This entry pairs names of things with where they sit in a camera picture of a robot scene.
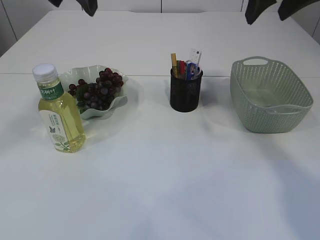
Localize gold glitter marker pen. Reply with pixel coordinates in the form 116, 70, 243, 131
170, 53, 179, 78

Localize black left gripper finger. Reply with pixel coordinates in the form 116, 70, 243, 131
48, 0, 63, 8
76, 0, 98, 17

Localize red glitter marker pen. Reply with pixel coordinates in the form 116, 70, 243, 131
177, 60, 187, 80

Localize green wavy glass plate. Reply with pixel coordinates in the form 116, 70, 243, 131
59, 65, 129, 120

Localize purple artificial grape bunch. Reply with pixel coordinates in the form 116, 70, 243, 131
68, 67, 125, 114

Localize black mesh pen holder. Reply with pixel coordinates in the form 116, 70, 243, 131
169, 70, 203, 113

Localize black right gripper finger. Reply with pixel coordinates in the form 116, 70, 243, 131
245, 0, 277, 25
277, 0, 315, 21

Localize green woven plastic basket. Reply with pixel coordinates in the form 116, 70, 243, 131
230, 58, 314, 134

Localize yellow tea bottle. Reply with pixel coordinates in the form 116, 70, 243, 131
32, 63, 86, 153

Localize clear plastic ruler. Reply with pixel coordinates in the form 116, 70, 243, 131
188, 48, 202, 65

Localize blue capped scissors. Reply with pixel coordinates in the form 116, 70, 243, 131
185, 61, 202, 81

